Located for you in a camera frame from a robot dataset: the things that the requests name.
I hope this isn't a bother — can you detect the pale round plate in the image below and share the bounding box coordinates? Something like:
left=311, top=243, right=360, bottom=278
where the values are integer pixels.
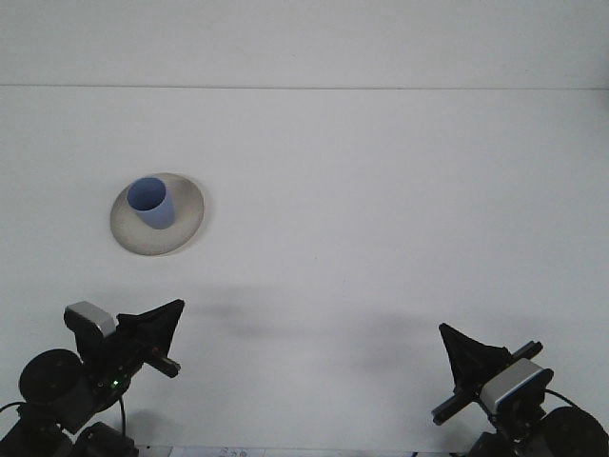
left=109, top=171, right=206, bottom=257

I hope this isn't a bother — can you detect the pale blue cup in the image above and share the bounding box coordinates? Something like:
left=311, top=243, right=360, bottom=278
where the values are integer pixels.
left=127, top=176, right=177, bottom=232

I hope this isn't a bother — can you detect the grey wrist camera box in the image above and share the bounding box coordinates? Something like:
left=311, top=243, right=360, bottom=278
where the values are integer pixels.
left=480, top=357, right=554, bottom=413
left=64, top=301, right=118, bottom=340

